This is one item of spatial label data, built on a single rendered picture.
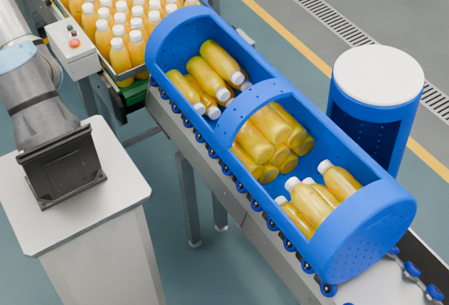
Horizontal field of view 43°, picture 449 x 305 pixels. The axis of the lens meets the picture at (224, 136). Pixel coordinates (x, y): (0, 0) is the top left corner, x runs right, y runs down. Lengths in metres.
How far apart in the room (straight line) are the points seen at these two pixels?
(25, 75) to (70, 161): 0.21
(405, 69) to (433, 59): 1.72
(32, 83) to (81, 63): 0.60
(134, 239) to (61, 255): 0.20
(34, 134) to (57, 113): 0.07
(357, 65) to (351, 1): 2.11
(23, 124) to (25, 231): 0.25
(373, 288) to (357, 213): 0.31
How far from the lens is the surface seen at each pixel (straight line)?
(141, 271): 1.67
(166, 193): 2.82
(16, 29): 1.49
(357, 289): 1.52
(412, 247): 2.54
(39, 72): 1.34
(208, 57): 1.77
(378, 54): 1.93
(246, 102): 1.46
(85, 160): 1.37
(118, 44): 1.91
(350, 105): 1.79
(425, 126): 3.20
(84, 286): 1.60
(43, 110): 1.31
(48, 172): 1.34
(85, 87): 2.07
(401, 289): 1.54
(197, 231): 2.54
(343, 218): 1.27
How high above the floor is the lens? 2.26
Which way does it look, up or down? 48 degrees down
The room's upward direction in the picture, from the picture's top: 3 degrees counter-clockwise
